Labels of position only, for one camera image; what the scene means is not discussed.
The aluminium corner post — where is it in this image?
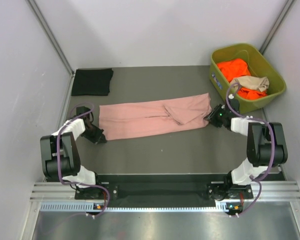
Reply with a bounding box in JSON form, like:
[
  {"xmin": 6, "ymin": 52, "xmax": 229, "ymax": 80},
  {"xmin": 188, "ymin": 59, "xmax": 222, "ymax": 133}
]
[
  {"xmin": 259, "ymin": 0, "xmax": 297, "ymax": 55},
  {"xmin": 25, "ymin": 0, "xmax": 74, "ymax": 75}
]

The beige t shirt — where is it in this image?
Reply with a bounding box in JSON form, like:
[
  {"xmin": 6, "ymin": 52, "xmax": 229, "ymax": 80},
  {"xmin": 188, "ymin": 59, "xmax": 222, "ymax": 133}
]
[{"xmin": 230, "ymin": 75, "xmax": 270, "ymax": 92}]

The olive green plastic bin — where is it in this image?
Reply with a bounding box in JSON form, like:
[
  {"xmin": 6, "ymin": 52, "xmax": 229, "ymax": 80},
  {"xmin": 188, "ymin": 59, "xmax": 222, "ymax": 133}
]
[{"xmin": 209, "ymin": 43, "xmax": 286, "ymax": 113}]

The pink t shirt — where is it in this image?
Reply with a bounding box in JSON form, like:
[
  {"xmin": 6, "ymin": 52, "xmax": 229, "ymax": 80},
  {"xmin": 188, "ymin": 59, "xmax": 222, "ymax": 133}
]
[{"xmin": 99, "ymin": 93, "xmax": 212, "ymax": 141}]

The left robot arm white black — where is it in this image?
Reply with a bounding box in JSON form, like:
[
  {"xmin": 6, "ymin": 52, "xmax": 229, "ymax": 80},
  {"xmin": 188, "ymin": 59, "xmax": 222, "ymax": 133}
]
[{"xmin": 39, "ymin": 105, "xmax": 107, "ymax": 199}]

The orange t shirt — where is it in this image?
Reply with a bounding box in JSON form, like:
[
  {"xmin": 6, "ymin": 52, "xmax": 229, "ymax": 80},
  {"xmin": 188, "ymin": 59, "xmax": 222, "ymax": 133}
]
[{"xmin": 216, "ymin": 58, "xmax": 268, "ymax": 100}]

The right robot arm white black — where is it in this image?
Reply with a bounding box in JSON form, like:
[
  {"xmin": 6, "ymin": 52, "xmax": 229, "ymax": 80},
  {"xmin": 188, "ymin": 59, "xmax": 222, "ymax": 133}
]
[{"xmin": 204, "ymin": 99, "xmax": 288, "ymax": 198}]

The left aluminium corner post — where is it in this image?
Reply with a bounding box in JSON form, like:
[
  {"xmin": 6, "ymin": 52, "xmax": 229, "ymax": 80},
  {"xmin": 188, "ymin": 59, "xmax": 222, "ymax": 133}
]
[{"xmin": 25, "ymin": 0, "xmax": 74, "ymax": 75}]

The grey slotted cable duct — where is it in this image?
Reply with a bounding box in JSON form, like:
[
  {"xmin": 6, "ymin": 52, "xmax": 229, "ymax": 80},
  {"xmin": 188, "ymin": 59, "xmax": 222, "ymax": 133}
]
[{"xmin": 40, "ymin": 202, "xmax": 239, "ymax": 213}]

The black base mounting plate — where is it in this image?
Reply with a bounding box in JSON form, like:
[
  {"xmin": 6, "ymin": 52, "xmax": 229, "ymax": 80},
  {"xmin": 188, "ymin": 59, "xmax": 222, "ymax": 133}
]
[{"xmin": 74, "ymin": 172, "xmax": 286, "ymax": 208}]

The folded black t shirt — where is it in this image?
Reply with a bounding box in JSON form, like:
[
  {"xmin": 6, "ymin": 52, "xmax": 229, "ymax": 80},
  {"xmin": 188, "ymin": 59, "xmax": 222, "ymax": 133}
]
[{"xmin": 71, "ymin": 68, "xmax": 114, "ymax": 97}]

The right aluminium corner post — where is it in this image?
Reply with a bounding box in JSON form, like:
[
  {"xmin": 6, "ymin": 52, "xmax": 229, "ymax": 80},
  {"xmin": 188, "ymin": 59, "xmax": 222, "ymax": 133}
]
[{"xmin": 259, "ymin": 0, "xmax": 297, "ymax": 55}]

